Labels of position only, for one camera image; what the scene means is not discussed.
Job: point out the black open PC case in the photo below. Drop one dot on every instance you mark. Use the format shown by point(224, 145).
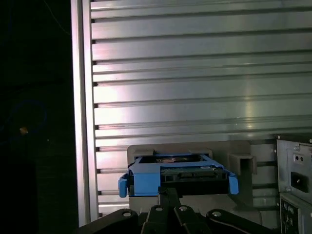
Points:
point(282, 158)

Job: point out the hard disk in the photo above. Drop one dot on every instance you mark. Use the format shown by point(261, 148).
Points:
point(146, 180)

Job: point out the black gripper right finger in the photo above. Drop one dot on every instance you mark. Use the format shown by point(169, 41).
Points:
point(187, 219)

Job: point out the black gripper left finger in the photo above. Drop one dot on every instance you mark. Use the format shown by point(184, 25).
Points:
point(156, 219)

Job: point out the grey parts rack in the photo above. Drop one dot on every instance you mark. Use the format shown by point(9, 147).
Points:
point(219, 147)

